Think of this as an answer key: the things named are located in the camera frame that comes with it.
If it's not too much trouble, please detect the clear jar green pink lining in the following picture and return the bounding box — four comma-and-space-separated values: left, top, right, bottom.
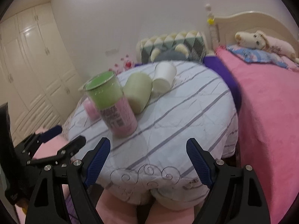
84, 71, 137, 138

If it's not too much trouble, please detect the pink ribbed cup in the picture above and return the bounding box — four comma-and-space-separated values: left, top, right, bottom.
83, 98, 100, 121

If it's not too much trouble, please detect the pale green cup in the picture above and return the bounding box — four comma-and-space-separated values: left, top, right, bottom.
123, 72, 152, 114

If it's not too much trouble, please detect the white paper cup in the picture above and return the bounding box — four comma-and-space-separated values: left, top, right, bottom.
152, 61, 177, 93

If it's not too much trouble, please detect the cream wardrobe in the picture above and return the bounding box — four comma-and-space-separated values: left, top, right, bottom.
1, 3, 82, 145

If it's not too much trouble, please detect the striped white quilt table cover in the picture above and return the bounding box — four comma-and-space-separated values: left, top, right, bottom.
68, 61, 238, 210

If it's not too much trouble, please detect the pink bed blanket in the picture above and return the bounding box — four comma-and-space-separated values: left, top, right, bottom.
215, 47, 298, 223

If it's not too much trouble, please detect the pink bunny plush far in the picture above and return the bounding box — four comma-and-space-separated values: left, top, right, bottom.
121, 55, 135, 71

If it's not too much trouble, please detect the blue cartoon pillow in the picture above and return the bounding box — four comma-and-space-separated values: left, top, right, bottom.
226, 45, 288, 69

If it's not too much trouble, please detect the grey bear plush cushion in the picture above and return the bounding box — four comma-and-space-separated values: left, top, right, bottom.
150, 43, 190, 62

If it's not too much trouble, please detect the green diamond patterned pillow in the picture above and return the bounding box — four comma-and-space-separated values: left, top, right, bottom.
136, 30, 209, 64

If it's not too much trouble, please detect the cream dog plush toy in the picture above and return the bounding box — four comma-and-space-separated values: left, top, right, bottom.
235, 30, 298, 64

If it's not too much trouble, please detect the cream wooden headboard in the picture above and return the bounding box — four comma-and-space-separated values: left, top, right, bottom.
205, 4, 298, 56

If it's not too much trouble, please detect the yellow star decoration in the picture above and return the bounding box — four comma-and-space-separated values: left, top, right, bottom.
207, 18, 215, 26

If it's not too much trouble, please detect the white wall socket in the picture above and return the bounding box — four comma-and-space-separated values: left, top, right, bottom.
105, 49, 119, 57

